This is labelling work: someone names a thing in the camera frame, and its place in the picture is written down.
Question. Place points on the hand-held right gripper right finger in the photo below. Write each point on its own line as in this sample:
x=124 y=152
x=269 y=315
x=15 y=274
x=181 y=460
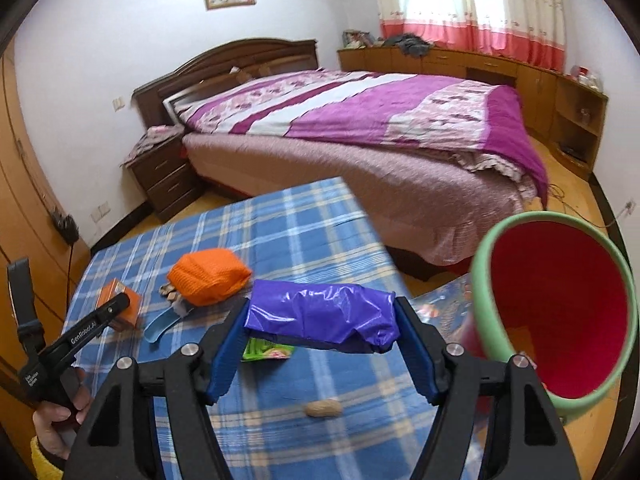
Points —
x=420 y=360

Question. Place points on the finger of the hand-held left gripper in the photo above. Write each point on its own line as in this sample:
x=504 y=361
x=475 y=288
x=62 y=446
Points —
x=80 y=337
x=25 y=305

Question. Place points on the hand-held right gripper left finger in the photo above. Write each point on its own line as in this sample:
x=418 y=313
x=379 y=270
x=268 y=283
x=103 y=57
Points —
x=225 y=360

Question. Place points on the purple plastic bag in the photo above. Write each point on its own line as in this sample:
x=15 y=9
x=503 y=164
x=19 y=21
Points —
x=320 y=315

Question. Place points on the red bin with green rim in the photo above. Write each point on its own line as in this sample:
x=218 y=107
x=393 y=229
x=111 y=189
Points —
x=560 y=310

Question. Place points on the person's left forearm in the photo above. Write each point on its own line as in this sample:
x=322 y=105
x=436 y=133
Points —
x=45 y=467

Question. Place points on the person's left hand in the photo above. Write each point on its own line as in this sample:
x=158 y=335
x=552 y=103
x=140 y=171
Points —
x=50 y=432

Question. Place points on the green packet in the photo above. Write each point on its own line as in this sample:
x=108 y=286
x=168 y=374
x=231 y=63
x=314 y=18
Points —
x=265 y=350

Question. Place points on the orange cardboard box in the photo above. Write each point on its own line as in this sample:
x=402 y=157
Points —
x=122 y=312

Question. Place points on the printed plastic sheet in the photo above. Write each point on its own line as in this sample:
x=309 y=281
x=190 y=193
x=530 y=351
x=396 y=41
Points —
x=445 y=310

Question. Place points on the blue plastic scoop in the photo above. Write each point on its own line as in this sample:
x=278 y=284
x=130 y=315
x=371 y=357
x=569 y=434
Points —
x=160 y=327

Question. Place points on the small tan cube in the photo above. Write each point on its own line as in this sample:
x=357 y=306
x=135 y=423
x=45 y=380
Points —
x=175 y=298

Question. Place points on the large orange foam net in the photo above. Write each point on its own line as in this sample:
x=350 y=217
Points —
x=207 y=275

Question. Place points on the black power strip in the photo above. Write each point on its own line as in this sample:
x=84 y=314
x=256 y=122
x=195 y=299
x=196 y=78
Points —
x=65 y=225

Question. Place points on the peanut shell piece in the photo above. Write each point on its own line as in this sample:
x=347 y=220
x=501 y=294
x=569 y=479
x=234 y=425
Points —
x=166 y=290

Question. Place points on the wooden wardrobe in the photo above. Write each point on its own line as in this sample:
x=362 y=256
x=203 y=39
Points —
x=25 y=200

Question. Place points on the peanut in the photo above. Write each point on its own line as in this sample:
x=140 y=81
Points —
x=322 y=408

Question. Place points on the blue plaid tablecloth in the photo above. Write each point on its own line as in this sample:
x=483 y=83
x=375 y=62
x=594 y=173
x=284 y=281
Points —
x=300 y=240

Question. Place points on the bed with pink cover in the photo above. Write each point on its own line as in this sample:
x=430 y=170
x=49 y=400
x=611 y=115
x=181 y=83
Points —
x=400 y=195

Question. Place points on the dark wooden nightstand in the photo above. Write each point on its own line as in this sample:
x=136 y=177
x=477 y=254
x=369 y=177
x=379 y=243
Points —
x=165 y=175

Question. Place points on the pink folded cloth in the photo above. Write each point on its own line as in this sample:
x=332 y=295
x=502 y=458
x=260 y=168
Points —
x=150 y=142

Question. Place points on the purple floral quilt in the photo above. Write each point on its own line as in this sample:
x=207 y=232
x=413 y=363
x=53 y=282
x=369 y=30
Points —
x=400 y=110

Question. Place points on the dark wooden headboard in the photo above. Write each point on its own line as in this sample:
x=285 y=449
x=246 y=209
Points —
x=225 y=60

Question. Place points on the long wooden cabinet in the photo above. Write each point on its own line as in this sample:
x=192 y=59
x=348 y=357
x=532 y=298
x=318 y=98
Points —
x=530 y=75

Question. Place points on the grey clothes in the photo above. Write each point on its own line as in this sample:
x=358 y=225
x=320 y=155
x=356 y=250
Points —
x=412 y=45

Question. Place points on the jars on cabinet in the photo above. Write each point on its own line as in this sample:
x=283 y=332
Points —
x=585 y=77

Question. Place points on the floral curtain with pink hem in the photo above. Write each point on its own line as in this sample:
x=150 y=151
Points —
x=475 y=5

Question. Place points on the white wall socket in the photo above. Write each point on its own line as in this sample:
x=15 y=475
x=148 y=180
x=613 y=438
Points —
x=100 y=211

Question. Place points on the white wall switch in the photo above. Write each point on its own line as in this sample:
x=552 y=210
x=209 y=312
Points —
x=119 y=103

